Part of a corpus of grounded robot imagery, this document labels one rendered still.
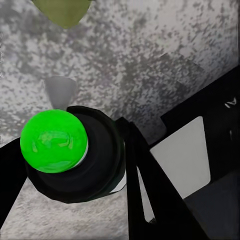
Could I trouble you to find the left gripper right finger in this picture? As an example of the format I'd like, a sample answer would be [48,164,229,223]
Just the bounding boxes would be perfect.
[125,133,210,240]

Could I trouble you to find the insectifuge atomizer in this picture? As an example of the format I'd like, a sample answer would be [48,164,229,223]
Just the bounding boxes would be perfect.
[20,75,127,204]

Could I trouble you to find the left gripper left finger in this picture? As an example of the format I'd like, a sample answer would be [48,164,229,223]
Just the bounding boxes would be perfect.
[0,137,28,230]

